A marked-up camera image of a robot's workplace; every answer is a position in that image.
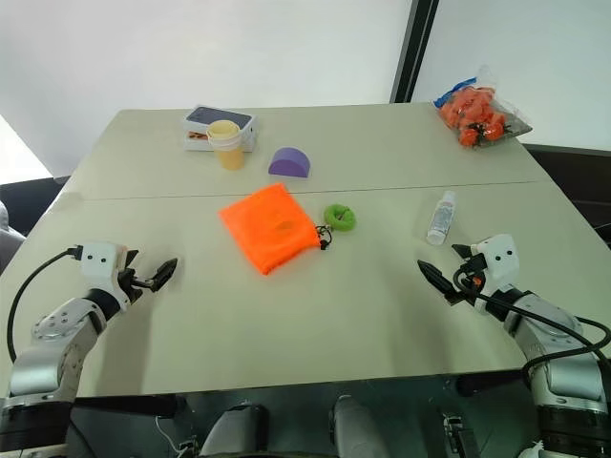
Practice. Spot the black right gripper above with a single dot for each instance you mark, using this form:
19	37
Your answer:
472	274

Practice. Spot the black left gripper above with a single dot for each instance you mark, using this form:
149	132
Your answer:
135	282

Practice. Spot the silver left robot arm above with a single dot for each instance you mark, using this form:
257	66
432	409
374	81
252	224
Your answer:
52	353

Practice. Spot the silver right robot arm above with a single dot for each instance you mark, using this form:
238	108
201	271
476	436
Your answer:
558	353

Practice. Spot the clear bag of orange items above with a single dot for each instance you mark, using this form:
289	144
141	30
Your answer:
470	112

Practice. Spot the small clear bottle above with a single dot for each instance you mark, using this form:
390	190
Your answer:
441	217

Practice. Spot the black furniture panel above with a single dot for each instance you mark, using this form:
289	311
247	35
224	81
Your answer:
573	191
33	202

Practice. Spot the white box with orange print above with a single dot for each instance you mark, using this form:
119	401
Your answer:
195	140

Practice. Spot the grey rounded object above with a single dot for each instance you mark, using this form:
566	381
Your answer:
8	238

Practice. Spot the yellow plastic cup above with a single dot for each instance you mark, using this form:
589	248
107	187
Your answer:
228	148

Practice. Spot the white phone box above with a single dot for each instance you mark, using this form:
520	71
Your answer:
241	125

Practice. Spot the purple half-cylinder block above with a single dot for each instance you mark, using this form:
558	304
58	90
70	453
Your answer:
288	164

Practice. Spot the dark rounded shape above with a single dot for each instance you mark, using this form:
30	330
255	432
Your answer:
229	431
353	427

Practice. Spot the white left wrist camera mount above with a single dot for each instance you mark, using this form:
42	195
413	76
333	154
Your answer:
99	267

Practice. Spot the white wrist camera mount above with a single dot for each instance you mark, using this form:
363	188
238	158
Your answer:
99	267
500	260

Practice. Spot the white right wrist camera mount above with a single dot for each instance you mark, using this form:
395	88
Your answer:
500	260

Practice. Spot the dark window frame post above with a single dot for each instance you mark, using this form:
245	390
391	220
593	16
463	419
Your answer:
413	47

